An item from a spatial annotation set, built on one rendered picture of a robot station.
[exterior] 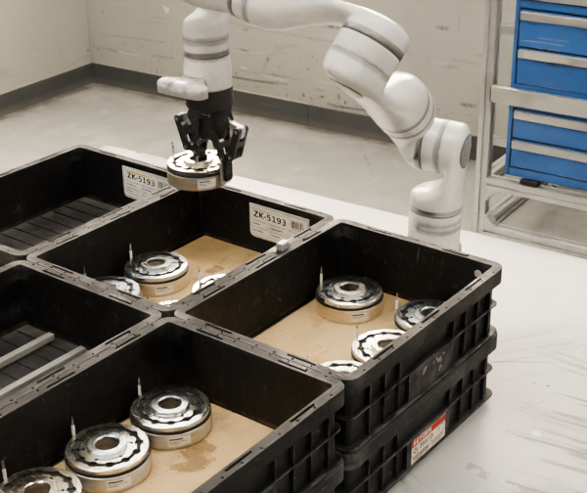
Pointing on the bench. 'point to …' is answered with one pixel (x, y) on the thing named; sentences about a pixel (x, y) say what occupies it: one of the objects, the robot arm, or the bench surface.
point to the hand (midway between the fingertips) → (213, 169)
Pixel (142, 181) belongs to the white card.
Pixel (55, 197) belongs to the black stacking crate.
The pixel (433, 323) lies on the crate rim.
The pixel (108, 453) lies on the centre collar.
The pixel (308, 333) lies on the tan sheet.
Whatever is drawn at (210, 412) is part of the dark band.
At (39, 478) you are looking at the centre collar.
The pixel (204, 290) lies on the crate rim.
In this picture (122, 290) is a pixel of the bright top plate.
